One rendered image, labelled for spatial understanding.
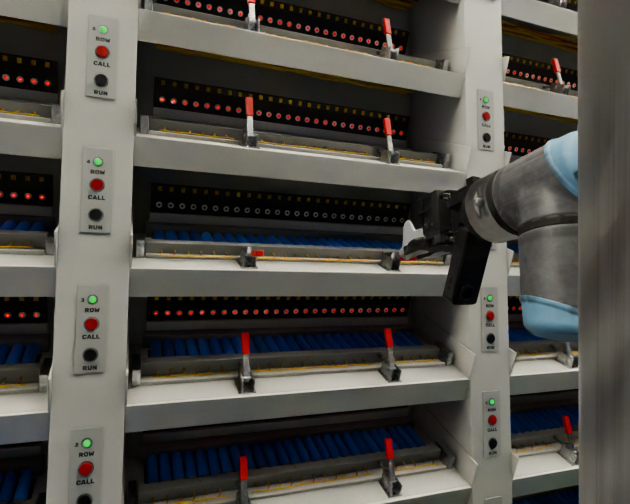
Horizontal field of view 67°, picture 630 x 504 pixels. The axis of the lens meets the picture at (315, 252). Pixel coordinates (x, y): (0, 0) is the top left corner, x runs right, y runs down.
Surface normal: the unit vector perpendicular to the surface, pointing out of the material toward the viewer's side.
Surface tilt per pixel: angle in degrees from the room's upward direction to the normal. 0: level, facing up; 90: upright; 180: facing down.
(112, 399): 90
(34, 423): 111
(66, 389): 90
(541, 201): 81
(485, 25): 90
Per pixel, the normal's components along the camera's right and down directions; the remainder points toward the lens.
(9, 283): 0.33, 0.30
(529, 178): -0.92, -0.14
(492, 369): 0.36, -0.07
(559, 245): -0.54, -0.25
